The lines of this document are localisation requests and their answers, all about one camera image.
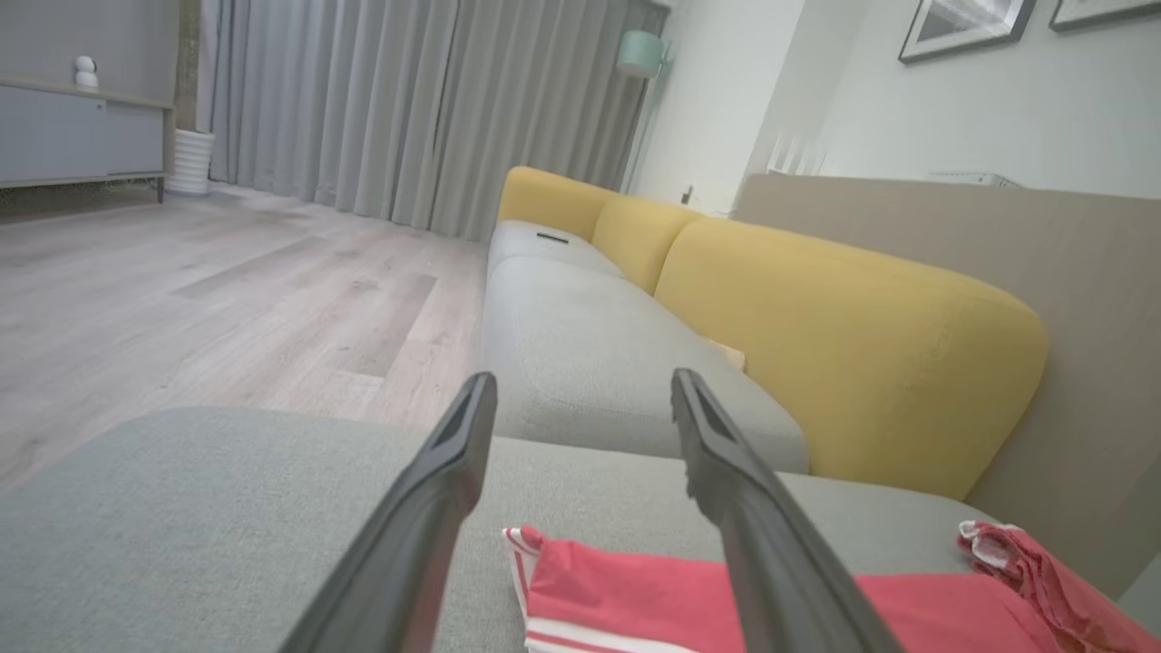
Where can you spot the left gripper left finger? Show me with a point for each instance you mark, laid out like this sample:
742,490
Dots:
408,553

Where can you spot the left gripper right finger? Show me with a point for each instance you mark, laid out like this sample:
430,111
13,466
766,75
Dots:
780,571

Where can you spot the red basketball jersey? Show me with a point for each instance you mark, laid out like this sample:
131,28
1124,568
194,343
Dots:
635,599

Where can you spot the red shorts white waistband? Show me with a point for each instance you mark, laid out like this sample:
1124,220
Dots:
1043,576

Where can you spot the grey ottoman cushion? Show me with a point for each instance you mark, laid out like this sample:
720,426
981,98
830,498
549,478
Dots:
181,526

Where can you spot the large yellow sofa backrest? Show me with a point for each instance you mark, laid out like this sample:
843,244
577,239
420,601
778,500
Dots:
862,354

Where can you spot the long grey sofa seat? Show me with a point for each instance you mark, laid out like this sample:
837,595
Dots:
590,363

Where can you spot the short grey sofa seat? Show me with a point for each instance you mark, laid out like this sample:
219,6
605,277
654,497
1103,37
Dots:
521,252

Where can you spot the black remote control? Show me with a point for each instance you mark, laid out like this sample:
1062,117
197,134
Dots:
552,238

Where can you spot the small yellow sofa backrest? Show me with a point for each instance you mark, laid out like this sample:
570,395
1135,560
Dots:
639,236

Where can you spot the yellow sofa end backrest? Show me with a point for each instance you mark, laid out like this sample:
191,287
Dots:
553,199

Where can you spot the white rack object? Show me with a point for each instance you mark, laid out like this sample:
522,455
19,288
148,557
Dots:
796,156

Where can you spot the beige panel behind sofa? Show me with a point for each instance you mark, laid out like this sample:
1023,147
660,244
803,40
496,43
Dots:
1097,272

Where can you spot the white flat device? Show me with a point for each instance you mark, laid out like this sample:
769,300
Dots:
970,179

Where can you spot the white ribbed pot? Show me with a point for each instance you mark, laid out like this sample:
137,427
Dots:
191,163

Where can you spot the grey curtain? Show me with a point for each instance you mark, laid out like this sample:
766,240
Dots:
408,100

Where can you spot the grey sideboard cabinet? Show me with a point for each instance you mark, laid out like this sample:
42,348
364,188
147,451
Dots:
73,136

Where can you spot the floor lamp teal shade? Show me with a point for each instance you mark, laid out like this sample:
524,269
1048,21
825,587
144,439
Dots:
640,53

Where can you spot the small white round device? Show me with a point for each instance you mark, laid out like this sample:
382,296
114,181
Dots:
86,73

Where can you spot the large black picture frame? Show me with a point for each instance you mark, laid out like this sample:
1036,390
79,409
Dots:
966,23

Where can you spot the small black picture frame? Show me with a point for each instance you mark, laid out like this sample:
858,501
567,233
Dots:
1097,9

